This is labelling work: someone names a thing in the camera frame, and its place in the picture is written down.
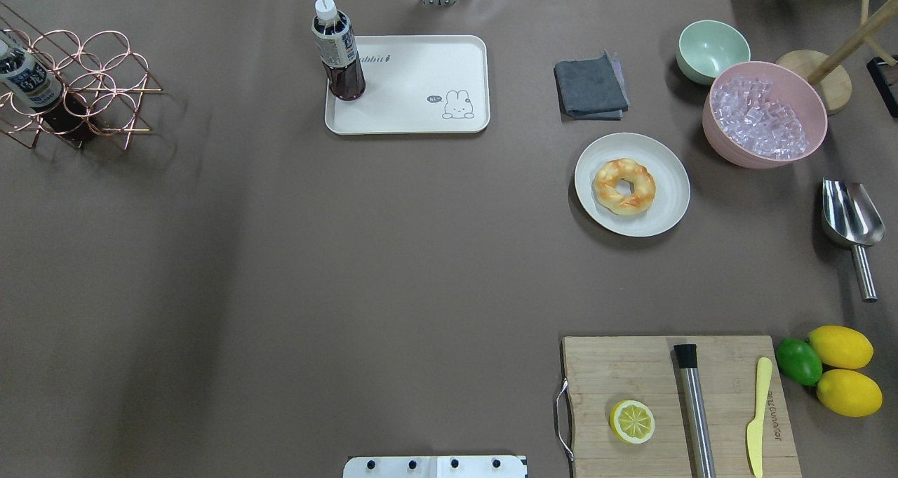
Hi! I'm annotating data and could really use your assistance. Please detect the glazed donut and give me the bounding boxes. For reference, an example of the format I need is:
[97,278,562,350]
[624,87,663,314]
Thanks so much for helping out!
[593,158,657,216]

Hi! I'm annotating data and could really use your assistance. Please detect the white round plate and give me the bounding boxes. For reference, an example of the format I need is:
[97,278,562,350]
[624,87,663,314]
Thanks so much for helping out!
[573,133,692,237]

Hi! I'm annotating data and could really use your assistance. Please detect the cream rabbit tray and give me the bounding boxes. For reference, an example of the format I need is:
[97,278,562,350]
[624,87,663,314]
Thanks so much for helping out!
[324,34,491,135]

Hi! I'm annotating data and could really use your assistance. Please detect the tea bottle on tray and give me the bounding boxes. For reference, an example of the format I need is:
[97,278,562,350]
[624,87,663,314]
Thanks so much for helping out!
[311,0,366,101]

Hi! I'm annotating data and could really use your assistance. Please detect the grey folded cloth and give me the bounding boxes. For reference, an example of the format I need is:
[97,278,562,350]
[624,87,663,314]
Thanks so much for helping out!
[553,52,631,120]

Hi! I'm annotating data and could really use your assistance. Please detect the bamboo cutting board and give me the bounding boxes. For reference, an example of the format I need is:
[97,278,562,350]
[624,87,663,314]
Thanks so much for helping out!
[561,336,774,477]

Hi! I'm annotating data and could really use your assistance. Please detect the lemon half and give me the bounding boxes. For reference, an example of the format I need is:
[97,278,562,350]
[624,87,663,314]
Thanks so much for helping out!
[609,400,655,445]

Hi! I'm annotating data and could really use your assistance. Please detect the steel muddler black tip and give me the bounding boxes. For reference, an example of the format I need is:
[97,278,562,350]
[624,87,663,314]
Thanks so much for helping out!
[673,343,716,477]

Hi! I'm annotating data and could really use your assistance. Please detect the green bowl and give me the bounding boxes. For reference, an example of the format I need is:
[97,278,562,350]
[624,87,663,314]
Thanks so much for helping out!
[676,20,751,85]

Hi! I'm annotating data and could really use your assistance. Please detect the pink bowl with ice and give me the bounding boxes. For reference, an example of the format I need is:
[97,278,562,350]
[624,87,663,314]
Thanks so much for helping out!
[702,61,829,170]

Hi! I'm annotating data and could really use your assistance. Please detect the yellow plastic knife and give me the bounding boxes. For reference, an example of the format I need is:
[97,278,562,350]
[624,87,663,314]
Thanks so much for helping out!
[745,357,772,477]

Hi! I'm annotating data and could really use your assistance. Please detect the green lime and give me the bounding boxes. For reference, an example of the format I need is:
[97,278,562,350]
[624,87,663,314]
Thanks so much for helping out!
[775,338,824,387]

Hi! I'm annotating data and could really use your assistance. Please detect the metal scoop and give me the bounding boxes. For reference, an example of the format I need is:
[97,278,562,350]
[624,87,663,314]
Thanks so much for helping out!
[822,178,885,303]

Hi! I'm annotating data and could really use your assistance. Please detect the yellow lemon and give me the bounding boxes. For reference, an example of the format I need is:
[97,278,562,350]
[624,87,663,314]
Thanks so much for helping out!
[806,325,873,370]
[817,369,884,418]

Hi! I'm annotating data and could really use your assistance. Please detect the wooden mug tree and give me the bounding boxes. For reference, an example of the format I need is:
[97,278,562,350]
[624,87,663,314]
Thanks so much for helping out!
[776,0,897,114]

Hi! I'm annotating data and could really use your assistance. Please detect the tea bottle in rack front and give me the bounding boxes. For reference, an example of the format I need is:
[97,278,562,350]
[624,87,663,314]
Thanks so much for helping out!
[1,40,95,147]

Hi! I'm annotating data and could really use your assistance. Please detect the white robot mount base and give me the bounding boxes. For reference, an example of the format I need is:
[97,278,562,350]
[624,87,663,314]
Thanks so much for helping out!
[342,455,529,477]

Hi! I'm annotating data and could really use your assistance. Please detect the copper wire bottle rack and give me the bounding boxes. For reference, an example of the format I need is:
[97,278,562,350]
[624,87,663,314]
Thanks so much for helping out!
[2,4,164,152]

